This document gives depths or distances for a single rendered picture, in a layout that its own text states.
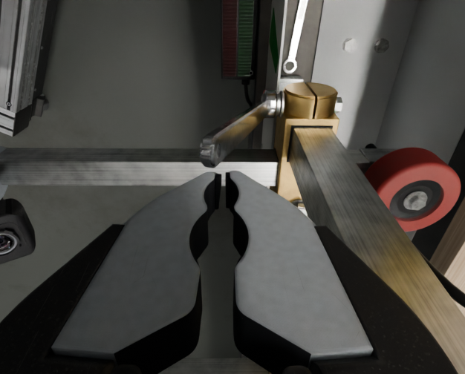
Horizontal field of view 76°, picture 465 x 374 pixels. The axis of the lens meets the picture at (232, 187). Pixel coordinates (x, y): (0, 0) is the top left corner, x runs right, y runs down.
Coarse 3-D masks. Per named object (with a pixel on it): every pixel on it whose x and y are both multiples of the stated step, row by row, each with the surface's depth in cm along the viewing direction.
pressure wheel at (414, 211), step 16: (368, 144) 37; (384, 160) 28; (400, 160) 27; (416, 160) 26; (432, 160) 26; (368, 176) 29; (384, 176) 27; (400, 176) 26; (416, 176) 26; (432, 176) 26; (448, 176) 26; (384, 192) 27; (400, 192) 27; (416, 192) 27; (432, 192) 28; (448, 192) 27; (400, 208) 29; (416, 208) 28; (432, 208) 29; (448, 208) 28; (400, 224) 29; (416, 224) 29
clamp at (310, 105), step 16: (288, 96) 27; (304, 96) 26; (320, 96) 26; (336, 96) 27; (288, 112) 28; (304, 112) 27; (320, 112) 27; (336, 112) 29; (288, 128) 28; (336, 128) 28; (288, 144) 28; (288, 160) 29; (288, 176) 30; (288, 192) 32
